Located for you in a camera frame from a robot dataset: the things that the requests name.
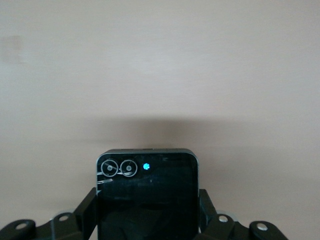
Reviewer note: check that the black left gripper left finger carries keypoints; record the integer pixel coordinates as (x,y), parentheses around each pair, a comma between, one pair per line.
(82,215)

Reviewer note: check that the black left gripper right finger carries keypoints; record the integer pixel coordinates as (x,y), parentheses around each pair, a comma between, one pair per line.
(207,215)

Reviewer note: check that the small black flip phone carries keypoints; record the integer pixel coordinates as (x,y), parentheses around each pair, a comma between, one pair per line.
(147,200)

